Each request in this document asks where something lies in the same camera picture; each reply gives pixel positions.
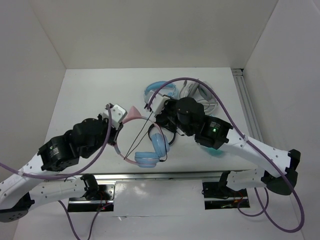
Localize white grey gaming headset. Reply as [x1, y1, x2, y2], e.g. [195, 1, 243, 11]
[179, 80, 219, 115]

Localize purple cable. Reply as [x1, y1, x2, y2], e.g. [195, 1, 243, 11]
[0, 102, 113, 240]
[146, 77, 306, 232]

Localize light blue over-ear headphones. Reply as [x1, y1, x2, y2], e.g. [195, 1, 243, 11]
[143, 81, 179, 104]

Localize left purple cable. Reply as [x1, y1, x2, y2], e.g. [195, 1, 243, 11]
[0, 102, 113, 240]

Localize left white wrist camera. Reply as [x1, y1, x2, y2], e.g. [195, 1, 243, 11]
[108, 103, 128, 129]

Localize white teal cat-ear headphones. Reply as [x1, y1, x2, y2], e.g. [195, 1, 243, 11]
[199, 112, 227, 157]

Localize aluminium rail front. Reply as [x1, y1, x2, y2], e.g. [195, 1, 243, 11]
[37, 169, 231, 182]

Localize aluminium rail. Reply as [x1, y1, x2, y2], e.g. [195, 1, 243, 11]
[231, 68, 264, 142]
[37, 169, 231, 182]

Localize aluminium rail right side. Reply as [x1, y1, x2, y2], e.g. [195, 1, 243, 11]
[231, 68, 264, 142]

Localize small black on-ear headphones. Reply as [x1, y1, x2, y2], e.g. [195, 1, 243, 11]
[147, 123, 178, 146]

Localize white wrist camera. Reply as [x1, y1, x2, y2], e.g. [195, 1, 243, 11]
[144, 92, 170, 116]
[108, 103, 128, 129]

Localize pink blue cat-ear headphones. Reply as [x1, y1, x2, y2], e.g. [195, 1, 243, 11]
[113, 106, 170, 168]

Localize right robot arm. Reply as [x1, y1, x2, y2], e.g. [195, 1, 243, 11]
[150, 96, 301, 196]

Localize black headphone audio cable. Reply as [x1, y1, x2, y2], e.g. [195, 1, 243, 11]
[123, 111, 168, 163]

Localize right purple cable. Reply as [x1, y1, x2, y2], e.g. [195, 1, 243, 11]
[146, 77, 306, 232]

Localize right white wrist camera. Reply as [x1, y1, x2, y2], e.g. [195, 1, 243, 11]
[144, 92, 170, 116]

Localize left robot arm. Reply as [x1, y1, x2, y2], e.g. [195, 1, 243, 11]
[0, 109, 127, 223]

